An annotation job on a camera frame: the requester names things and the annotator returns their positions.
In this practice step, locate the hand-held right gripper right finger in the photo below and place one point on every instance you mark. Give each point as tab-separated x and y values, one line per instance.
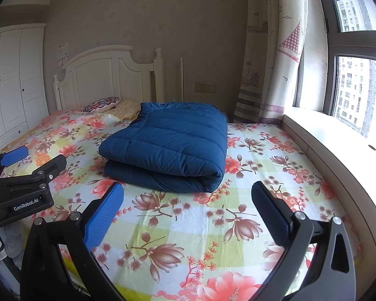
274	213

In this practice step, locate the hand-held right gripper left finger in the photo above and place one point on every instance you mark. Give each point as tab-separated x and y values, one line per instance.
105	216

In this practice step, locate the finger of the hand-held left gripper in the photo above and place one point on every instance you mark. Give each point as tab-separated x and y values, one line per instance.
54	164
15	156

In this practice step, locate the blue quilted jacket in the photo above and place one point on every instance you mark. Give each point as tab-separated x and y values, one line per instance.
169	144

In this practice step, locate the grey fuzzy cloth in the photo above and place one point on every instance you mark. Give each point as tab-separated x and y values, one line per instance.
15	244

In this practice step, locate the white wardrobe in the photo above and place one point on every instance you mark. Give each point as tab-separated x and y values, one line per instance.
12	84

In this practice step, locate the patterned purple pillow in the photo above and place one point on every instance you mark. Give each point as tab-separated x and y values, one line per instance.
101	104

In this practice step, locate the white window sill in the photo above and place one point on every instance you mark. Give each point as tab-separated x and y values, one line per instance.
332	150

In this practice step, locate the pale yellow pillow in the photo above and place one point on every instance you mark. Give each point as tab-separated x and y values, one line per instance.
127	109

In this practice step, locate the white bed headboard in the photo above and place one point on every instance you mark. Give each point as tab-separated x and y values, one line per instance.
97	78

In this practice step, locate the dark framed window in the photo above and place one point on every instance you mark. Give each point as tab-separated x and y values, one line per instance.
357	94

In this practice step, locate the white slim lamp pole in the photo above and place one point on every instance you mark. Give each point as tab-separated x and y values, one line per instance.
183	80

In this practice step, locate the printed cream curtain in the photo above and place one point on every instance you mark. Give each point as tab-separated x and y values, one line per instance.
269	53

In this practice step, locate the wall light switches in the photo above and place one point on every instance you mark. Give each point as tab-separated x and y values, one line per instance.
62	63

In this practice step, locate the white wall paper note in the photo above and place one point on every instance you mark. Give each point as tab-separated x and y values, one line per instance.
63	50

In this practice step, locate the beige wall socket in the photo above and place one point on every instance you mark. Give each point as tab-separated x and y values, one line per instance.
205	87

